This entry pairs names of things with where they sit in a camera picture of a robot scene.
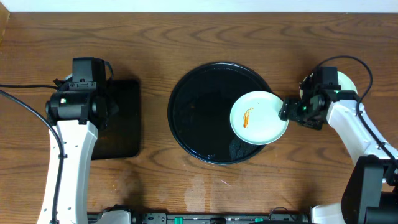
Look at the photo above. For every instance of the round black tray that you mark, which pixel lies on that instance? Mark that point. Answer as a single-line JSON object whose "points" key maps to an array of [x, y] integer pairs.
{"points": [[199, 109]]}

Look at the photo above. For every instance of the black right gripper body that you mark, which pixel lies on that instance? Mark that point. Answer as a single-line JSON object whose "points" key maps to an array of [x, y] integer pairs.
{"points": [[301, 113]]}

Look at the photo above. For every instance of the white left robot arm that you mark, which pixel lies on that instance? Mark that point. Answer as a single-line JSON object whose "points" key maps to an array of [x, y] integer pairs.
{"points": [[75, 114]]}

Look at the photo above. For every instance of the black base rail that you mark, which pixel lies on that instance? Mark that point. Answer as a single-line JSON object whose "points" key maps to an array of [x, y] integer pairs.
{"points": [[120, 216]]}

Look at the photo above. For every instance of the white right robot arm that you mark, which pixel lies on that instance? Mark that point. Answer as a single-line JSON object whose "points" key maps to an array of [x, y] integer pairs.
{"points": [[374, 159]]}

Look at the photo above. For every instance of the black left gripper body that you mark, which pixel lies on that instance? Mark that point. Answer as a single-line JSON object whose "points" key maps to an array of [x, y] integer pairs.
{"points": [[112, 109]]}

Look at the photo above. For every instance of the rectangular black tray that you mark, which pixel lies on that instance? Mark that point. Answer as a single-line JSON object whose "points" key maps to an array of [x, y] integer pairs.
{"points": [[121, 137]]}

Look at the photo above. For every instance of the pale green plate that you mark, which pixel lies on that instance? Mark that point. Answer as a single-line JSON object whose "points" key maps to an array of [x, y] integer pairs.
{"points": [[344, 81], [254, 118]]}

